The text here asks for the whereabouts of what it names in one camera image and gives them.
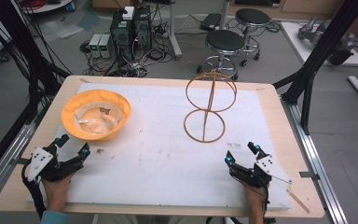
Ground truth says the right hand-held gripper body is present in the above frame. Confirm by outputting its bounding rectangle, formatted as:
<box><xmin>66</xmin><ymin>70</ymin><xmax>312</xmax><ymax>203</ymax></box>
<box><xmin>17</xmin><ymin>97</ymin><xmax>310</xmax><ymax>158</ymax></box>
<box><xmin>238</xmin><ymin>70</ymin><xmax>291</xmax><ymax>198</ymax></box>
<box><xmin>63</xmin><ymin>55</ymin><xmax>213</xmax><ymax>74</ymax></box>
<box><xmin>228</xmin><ymin>154</ymin><xmax>294</xmax><ymax>189</ymax></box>

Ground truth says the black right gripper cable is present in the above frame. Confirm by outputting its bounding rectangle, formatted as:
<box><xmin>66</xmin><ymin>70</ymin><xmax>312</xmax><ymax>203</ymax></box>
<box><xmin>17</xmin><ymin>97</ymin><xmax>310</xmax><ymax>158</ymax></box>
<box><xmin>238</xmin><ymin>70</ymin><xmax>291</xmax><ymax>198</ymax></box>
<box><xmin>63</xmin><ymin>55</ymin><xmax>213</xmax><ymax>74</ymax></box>
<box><xmin>262</xmin><ymin>183</ymin><xmax>272</xmax><ymax>223</ymax></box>

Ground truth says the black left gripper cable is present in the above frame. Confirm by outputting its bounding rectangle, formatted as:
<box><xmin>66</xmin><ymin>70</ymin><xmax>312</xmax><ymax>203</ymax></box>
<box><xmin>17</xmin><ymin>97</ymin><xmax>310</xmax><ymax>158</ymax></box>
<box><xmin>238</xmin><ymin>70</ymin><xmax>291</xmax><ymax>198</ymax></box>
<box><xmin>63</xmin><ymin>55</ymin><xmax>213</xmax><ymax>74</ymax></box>
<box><xmin>21</xmin><ymin>161</ymin><xmax>48</xmax><ymax>220</ymax></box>

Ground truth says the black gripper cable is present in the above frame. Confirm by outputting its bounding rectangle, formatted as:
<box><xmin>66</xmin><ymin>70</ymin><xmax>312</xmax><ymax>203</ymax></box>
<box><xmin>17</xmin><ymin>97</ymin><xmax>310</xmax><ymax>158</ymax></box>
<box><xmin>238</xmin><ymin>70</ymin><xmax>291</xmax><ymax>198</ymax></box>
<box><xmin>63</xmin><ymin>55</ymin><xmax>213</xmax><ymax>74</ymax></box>
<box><xmin>21</xmin><ymin>161</ymin><xmax>48</xmax><ymax>220</ymax></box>
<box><xmin>262</xmin><ymin>183</ymin><xmax>272</xmax><ymax>223</ymax></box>

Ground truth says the white round table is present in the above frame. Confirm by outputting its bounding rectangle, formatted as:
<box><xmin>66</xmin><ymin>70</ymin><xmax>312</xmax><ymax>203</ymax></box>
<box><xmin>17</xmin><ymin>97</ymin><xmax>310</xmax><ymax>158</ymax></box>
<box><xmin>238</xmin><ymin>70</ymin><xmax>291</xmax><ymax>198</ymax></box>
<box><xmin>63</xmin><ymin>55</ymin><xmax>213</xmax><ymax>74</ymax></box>
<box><xmin>21</xmin><ymin>0</ymin><xmax>75</xmax><ymax>15</ymax></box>

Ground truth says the grey power supply unit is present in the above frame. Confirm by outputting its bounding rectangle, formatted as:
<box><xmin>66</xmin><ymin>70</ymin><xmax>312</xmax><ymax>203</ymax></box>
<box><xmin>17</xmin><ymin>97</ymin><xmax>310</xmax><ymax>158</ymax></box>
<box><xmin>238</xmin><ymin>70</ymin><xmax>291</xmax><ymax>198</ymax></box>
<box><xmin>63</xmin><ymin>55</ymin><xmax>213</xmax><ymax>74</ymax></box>
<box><xmin>98</xmin><ymin>34</ymin><xmax>115</xmax><ymax>60</ymax></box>
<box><xmin>88</xmin><ymin>33</ymin><xmax>103</xmax><ymax>59</ymax></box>

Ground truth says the grey metal desk leg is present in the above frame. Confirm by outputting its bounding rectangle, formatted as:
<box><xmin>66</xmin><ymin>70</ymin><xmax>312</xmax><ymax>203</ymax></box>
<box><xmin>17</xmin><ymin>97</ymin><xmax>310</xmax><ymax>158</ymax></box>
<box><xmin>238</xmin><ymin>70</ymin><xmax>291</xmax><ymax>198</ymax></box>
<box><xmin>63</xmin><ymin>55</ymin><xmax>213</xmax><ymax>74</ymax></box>
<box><xmin>167</xmin><ymin>0</ymin><xmax>184</xmax><ymax>61</ymax></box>

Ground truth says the black frame stand with cables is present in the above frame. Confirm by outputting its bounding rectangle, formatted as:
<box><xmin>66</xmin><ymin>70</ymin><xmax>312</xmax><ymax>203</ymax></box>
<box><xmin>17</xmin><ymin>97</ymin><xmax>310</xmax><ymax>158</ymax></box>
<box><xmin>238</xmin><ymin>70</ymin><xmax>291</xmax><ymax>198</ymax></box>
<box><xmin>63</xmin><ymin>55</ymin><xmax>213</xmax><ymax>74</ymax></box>
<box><xmin>0</xmin><ymin>0</ymin><xmax>73</xmax><ymax>185</ymax></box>

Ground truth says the black computer tower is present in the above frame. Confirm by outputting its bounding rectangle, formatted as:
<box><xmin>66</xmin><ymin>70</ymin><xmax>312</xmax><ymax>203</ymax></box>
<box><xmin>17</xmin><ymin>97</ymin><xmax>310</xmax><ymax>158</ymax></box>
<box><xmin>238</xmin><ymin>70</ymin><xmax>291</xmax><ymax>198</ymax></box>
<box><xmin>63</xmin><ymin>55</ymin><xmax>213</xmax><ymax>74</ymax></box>
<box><xmin>109</xmin><ymin>10</ymin><xmax>135</xmax><ymax>62</ymax></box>
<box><xmin>132</xmin><ymin>5</ymin><xmax>154</xmax><ymax>52</ymax></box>

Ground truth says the black round stool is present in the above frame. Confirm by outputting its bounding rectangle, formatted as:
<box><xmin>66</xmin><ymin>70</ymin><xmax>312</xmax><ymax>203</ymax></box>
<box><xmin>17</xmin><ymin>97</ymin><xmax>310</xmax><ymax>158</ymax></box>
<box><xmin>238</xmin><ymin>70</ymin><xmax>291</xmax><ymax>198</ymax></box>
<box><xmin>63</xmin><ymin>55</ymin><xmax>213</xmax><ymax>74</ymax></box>
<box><xmin>197</xmin><ymin>29</ymin><xmax>247</xmax><ymax>81</ymax></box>
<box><xmin>234</xmin><ymin>7</ymin><xmax>271</xmax><ymax>68</ymax></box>

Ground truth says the white box on tower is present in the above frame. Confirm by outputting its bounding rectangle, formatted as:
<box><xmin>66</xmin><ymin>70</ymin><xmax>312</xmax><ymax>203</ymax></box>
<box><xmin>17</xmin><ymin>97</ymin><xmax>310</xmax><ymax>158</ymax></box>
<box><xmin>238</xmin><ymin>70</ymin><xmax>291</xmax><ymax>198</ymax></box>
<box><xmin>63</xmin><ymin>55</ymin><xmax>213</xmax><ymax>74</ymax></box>
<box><xmin>122</xmin><ymin>6</ymin><xmax>136</xmax><ymax>21</ymax></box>

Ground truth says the tangle of floor cables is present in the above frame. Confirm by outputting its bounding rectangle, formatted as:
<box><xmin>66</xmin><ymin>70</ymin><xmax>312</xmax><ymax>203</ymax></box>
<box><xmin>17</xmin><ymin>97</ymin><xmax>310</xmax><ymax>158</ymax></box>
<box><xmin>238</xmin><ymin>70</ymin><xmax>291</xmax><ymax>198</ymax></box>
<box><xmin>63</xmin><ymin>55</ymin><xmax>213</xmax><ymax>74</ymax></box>
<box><xmin>78</xmin><ymin>39</ymin><xmax>173</xmax><ymax>78</ymax></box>

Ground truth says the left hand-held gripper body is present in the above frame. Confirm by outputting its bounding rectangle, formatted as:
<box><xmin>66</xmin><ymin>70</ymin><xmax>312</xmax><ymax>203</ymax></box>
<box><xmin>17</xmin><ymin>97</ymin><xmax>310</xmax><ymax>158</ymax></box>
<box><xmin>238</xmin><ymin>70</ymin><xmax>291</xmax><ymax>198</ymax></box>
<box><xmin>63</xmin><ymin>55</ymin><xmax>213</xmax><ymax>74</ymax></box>
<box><xmin>21</xmin><ymin>146</ymin><xmax>85</xmax><ymax>183</ymax></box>

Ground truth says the grey robot part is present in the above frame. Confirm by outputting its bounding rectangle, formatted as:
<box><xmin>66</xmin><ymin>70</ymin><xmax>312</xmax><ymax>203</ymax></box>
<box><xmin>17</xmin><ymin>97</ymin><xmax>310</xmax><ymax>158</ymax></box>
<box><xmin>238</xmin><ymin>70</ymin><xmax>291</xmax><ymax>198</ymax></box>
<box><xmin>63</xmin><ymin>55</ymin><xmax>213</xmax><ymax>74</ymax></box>
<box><xmin>296</xmin><ymin>16</ymin><xmax>355</xmax><ymax>66</ymax></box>

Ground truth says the orange bucket hat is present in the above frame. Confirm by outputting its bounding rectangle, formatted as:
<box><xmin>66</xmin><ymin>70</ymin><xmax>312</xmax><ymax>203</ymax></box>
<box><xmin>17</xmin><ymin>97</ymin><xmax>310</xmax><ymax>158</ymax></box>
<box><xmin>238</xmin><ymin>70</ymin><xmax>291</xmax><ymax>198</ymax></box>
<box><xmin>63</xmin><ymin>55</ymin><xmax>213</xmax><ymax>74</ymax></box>
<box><xmin>60</xmin><ymin>89</ymin><xmax>132</xmax><ymax>142</ymax></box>

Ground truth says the person's right hand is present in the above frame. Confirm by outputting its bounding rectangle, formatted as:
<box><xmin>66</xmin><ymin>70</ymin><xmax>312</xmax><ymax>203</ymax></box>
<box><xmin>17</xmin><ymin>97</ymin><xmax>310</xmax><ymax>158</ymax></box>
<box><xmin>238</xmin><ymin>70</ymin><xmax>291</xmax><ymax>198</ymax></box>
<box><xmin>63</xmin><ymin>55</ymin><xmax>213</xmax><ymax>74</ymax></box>
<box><xmin>243</xmin><ymin>184</ymin><xmax>267</xmax><ymax>214</ymax></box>

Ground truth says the black flat case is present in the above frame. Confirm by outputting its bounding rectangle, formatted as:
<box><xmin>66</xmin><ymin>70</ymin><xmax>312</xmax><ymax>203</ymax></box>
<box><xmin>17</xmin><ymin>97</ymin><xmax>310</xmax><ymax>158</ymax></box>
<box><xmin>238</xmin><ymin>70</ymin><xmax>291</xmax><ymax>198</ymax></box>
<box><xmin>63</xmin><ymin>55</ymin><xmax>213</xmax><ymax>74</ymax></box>
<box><xmin>199</xmin><ymin>12</ymin><xmax>224</xmax><ymax>33</ymax></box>

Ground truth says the person's left hand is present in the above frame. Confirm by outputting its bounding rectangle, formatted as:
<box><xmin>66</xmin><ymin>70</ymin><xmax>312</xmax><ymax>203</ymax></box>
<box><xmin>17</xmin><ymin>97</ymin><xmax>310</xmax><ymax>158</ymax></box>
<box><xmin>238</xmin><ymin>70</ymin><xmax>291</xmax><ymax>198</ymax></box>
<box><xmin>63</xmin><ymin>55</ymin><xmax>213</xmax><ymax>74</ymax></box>
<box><xmin>41</xmin><ymin>173</ymin><xmax>75</xmax><ymax>213</ymax></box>

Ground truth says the thin wooden stick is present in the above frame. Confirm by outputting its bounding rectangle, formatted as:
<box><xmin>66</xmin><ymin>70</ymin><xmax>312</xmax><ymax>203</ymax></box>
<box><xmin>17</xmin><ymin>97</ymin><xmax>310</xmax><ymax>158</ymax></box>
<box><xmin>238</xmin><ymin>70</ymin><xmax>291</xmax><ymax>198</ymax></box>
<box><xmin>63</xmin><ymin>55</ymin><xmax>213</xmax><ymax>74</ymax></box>
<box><xmin>285</xmin><ymin>188</ymin><xmax>311</xmax><ymax>215</ymax></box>

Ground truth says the aluminium table rail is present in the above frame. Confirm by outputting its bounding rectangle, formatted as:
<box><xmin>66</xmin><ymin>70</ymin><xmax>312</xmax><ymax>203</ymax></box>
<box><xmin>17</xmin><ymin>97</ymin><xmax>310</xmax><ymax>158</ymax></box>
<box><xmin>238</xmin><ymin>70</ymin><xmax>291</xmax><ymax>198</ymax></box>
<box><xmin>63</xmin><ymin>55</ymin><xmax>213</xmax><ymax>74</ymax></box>
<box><xmin>281</xmin><ymin>94</ymin><xmax>350</xmax><ymax>224</ymax></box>
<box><xmin>0</xmin><ymin>102</ymin><xmax>49</xmax><ymax>210</ymax></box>

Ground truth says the white foam mat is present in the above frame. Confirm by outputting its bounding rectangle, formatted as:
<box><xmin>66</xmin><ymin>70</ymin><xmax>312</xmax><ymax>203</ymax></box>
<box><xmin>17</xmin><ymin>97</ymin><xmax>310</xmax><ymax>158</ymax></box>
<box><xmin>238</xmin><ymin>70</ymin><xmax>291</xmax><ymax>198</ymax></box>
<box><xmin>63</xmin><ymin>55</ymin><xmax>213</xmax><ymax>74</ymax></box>
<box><xmin>27</xmin><ymin>82</ymin><xmax>293</xmax><ymax>210</ymax></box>

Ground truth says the white floor board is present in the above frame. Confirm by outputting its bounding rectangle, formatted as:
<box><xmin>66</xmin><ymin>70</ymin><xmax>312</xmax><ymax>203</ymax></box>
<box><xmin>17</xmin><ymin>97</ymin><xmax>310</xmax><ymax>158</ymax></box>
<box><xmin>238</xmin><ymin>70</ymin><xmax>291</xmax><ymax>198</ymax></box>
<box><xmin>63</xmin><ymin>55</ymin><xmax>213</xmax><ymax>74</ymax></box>
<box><xmin>280</xmin><ymin>21</ymin><xmax>358</xmax><ymax>67</ymax></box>

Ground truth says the wire hat stand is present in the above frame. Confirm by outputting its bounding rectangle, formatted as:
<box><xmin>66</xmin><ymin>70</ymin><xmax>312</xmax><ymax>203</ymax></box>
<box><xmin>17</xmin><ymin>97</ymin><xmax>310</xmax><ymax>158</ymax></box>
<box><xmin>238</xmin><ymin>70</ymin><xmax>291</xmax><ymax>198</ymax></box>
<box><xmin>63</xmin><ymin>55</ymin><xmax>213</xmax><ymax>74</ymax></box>
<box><xmin>183</xmin><ymin>68</ymin><xmax>238</xmax><ymax>145</ymax></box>

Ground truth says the clear plastic sheet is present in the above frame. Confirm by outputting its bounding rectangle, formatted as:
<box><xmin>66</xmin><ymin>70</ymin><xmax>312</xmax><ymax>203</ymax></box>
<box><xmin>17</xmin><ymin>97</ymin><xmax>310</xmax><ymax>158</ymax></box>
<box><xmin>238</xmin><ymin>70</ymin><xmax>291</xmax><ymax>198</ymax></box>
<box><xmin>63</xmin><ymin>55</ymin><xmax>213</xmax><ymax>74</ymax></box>
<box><xmin>38</xmin><ymin>19</ymin><xmax>86</xmax><ymax>41</ymax></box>

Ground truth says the white metal post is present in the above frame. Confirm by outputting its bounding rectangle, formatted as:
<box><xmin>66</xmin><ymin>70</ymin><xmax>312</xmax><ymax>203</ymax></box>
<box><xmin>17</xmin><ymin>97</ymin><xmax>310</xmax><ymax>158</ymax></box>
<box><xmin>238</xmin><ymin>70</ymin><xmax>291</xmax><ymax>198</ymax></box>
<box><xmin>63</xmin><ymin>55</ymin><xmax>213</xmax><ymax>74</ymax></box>
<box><xmin>218</xmin><ymin>0</ymin><xmax>233</xmax><ymax>32</ymax></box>

